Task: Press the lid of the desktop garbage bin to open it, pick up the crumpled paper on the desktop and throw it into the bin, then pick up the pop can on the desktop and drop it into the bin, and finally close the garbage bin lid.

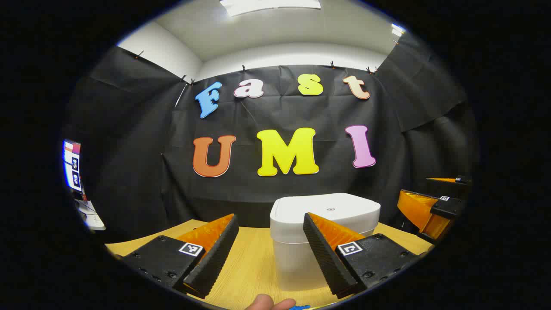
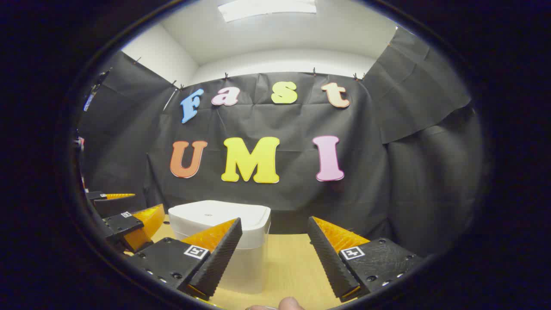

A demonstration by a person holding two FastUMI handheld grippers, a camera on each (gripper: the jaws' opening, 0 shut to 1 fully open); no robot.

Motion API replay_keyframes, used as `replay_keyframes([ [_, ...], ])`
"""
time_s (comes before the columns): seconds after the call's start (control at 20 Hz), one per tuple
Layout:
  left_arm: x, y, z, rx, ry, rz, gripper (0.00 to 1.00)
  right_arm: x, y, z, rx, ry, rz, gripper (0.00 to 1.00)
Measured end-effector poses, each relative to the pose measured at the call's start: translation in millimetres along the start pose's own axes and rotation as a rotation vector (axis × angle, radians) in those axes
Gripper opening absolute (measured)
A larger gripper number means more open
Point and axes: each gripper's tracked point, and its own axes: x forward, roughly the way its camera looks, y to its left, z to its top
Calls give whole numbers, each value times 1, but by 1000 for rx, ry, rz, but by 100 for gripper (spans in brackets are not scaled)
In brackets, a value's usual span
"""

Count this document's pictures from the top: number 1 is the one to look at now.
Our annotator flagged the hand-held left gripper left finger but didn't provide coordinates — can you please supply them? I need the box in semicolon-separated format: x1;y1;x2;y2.
122;214;240;299

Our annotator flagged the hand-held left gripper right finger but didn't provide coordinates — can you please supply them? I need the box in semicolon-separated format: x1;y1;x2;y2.
303;212;419;300

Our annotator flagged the white desktop garbage bin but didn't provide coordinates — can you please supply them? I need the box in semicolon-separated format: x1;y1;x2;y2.
270;193;381;292

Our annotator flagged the wooden desktop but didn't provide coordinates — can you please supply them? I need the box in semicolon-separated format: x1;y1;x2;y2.
105;219;434;310

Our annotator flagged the black backdrop cloth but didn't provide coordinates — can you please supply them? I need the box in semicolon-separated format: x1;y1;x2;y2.
64;32;478;244

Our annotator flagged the white side desk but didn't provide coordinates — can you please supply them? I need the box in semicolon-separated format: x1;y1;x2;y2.
75;199;106;231

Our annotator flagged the computer monitor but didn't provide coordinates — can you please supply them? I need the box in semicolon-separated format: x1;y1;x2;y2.
63;140;82;192

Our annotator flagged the row of small cloth clips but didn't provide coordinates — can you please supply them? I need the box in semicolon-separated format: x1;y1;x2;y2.
134;39;399;85

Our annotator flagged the long ceiling light panel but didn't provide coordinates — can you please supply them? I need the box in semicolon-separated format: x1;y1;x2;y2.
220;0;322;17

